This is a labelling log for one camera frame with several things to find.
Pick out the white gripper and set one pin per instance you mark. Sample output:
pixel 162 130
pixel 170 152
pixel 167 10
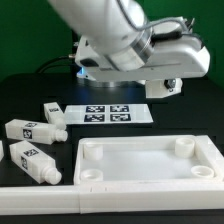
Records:
pixel 120 49

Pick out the white desk top tray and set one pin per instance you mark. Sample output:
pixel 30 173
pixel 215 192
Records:
pixel 145 159

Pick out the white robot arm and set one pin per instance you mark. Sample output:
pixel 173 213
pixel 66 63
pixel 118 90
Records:
pixel 77 14

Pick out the white marker sheet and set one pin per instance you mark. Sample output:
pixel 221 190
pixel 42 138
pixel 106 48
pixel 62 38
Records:
pixel 108 114

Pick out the white front fence bar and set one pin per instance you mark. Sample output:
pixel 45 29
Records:
pixel 121 198

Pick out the white block left edge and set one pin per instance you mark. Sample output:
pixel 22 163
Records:
pixel 1 151

